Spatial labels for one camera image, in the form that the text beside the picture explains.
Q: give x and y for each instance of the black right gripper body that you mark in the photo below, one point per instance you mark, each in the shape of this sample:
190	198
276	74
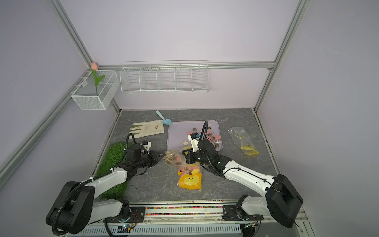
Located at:
198	157

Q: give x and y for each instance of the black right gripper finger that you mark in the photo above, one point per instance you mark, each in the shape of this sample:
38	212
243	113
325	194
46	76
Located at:
190	161
186	152

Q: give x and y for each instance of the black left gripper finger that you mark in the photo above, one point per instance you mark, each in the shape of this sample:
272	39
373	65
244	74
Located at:
155	161
157	155

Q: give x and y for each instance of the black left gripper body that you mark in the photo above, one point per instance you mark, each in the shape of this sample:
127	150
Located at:
143	161

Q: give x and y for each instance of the ziploc bag with small cookies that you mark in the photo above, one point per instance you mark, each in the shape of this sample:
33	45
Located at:
175	158

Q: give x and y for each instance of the ziploc bag with yellow toy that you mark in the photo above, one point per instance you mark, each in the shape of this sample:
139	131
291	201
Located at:
190	178

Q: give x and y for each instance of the clear ziploc bag of cookies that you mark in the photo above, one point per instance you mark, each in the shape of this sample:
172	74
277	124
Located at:
241	139

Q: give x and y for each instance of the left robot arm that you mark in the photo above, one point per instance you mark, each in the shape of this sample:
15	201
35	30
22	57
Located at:
77	204

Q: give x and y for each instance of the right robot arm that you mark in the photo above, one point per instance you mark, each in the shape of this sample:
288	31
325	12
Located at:
281	200

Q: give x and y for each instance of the pile of poured cookies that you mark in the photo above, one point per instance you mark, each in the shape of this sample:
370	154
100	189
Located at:
213	135

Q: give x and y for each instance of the lilac plastic tray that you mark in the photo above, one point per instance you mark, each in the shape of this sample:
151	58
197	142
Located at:
177	132

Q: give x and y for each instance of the cream gardening glove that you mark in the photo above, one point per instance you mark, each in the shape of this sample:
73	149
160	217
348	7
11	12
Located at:
146	129

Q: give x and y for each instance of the light blue garden trowel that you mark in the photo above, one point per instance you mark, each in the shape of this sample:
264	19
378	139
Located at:
164	120

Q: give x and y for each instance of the artificial pink tulip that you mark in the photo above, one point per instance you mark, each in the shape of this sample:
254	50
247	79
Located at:
97	79

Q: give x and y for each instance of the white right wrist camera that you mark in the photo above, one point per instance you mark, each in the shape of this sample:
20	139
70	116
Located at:
194	140

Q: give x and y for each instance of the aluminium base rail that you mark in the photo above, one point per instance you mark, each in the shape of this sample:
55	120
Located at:
203	219

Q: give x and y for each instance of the white wire wall shelf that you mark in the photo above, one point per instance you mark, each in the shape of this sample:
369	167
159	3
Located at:
165	76

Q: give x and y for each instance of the white mesh wall box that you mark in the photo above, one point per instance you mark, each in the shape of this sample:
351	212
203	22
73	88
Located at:
85	95

